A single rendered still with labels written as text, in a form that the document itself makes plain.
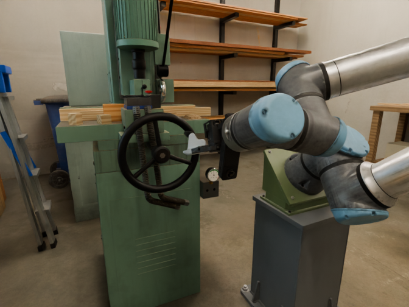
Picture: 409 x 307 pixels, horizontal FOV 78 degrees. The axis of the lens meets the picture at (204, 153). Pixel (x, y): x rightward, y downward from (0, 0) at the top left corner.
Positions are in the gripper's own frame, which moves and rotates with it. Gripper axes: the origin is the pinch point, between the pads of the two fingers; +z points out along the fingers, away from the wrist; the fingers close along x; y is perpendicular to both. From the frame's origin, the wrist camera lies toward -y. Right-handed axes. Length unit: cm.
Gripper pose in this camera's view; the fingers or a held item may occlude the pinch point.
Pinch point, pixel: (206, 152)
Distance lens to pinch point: 78.5
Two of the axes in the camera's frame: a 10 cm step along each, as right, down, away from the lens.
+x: -9.2, 1.0, -3.8
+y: -1.3, -9.9, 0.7
